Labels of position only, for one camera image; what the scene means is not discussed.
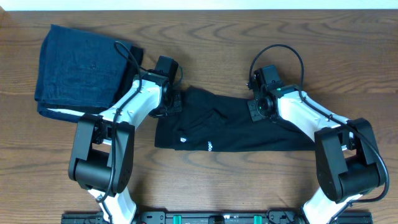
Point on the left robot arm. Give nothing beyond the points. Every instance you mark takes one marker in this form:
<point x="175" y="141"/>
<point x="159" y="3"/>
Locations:
<point x="103" y="149"/>

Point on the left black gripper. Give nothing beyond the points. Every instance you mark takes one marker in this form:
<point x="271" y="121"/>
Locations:
<point x="178" y="104"/>

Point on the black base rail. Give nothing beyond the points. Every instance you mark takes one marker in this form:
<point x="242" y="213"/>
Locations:
<point x="271" y="217"/>

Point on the black t-shirt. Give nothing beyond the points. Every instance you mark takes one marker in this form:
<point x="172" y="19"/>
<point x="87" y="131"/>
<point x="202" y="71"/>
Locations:
<point x="216" y="123"/>

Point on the folded dark blue jeans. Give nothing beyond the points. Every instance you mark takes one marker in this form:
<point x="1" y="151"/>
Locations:
<point x="79" y="71"/>

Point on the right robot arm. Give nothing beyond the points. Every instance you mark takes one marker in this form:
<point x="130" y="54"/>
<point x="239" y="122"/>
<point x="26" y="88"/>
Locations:
<point x="349" y="166"/>

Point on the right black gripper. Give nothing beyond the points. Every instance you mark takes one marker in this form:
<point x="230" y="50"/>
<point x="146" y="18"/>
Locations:
<point x="254" y="114"/>

